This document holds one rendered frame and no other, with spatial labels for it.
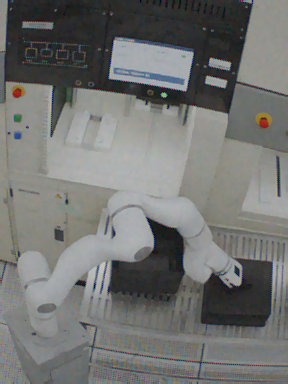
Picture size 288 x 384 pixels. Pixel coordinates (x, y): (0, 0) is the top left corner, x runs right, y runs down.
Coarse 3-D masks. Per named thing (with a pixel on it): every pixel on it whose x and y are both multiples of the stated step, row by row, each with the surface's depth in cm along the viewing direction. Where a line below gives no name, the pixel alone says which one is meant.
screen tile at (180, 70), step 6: (156, 54) 196; (162, 54) 195; (168, 54) 195; (174, 54) 194; (180, 54) 194; (186, 54) 194; (174, 60) 197; (180, 60) 196; (186, 60) 196; (156, 66) 200; (162, 66) 200; (168, 66) 199; (174, 66) 199; (180, 66) 198; (186, 66) 198; (168, 72) 201; (174, 72) 201; (180, 72) 201; (186, 72) 200
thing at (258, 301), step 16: (256, 272) 233; (272, 272) 234; (208, 288) 228; (224, 288) 227; (240, 288) 227; (256, 288) 228; (272, 288) 228; (208, 304) 221; (224, 304) 222; (240, 304) 222; (256, 304) 222; (208, 320) 224; (224, 320) 224; (240, 320) 223; (256, 320) 223
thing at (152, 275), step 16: (160, 224) 243; (160, 240) 251; (176, 240) 248; (160, 256) 246; (176, 256) 245; (112, 272) 222; (128, 272) 221; (144, 272) 221; (160, 272) 222; (176, 272) 222; (112, 288) 231; (128, 288) 231; (144, 288) 231; (160, 288) 231; (176, 288) 231
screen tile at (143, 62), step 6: (120, 48) 195; (126, 48) 195; (132, 48) 195; (138, 48) 194; (150, 48) 194; (138, 54) 197; (144, 54) 196; (120, 60) 200; (126, 60) 200; (132, 60) 199; (138, 60) 199; (144, 60) 199; (126, 66) 202; (132, 66) 201; (138, 66) 201; (144, 66) 201
